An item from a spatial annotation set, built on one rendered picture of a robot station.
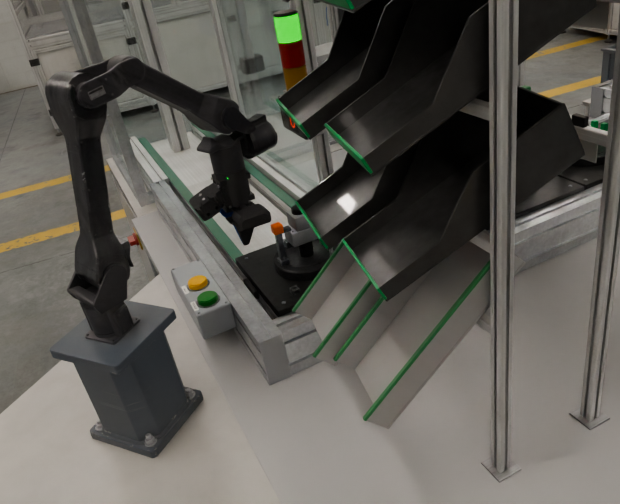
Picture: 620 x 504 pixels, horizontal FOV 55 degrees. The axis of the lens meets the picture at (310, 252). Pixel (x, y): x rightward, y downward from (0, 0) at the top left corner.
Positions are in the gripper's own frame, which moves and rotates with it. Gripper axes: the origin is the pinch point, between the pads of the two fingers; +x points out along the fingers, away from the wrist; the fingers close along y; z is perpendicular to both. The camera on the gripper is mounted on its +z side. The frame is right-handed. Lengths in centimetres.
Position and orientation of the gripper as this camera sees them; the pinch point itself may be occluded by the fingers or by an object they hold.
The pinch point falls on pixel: (242, 228)
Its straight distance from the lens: 113.4
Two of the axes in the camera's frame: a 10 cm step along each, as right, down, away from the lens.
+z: -8.9, 3.3, -3.2
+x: 1.4, 8.6, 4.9
